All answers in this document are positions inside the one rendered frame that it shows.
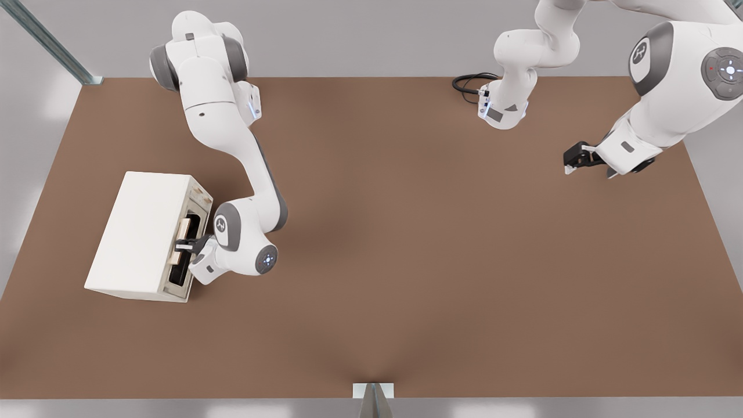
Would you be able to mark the white oven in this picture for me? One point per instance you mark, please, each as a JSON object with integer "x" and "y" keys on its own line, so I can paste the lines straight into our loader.
{"x": 142, "y": 232}

